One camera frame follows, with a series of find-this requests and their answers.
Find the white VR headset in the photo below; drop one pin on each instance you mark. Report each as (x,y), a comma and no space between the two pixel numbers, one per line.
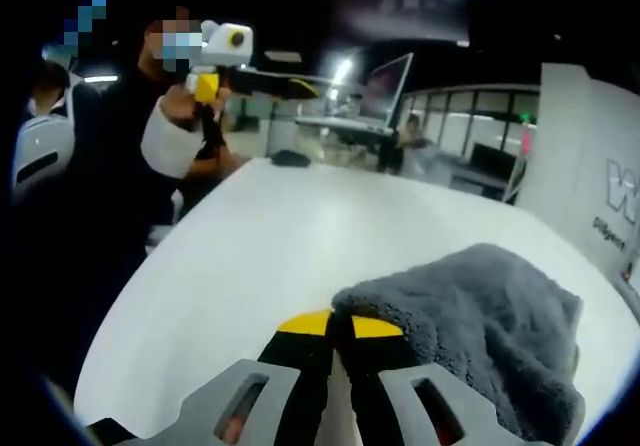
(40,141)

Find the person's left hand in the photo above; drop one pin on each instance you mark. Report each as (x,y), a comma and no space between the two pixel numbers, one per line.
(182,108)

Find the pink hanging tag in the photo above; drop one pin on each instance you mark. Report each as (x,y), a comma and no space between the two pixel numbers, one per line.
(526,142)

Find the desktop monitor with pink screen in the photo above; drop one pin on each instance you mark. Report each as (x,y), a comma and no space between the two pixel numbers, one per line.
(387,88)

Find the person's dark clothed torso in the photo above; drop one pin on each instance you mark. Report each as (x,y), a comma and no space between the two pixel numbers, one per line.
(75,246)

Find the small black object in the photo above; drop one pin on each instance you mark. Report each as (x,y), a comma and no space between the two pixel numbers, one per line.
(290,158)

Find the large hanging monitor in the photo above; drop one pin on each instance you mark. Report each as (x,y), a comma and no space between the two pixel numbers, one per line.
(400,1)

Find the grey towel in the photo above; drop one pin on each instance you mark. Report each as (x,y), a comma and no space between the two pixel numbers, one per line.
(475,316)

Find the black computer monitor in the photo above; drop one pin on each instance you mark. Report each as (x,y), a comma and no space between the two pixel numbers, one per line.
(495,161)

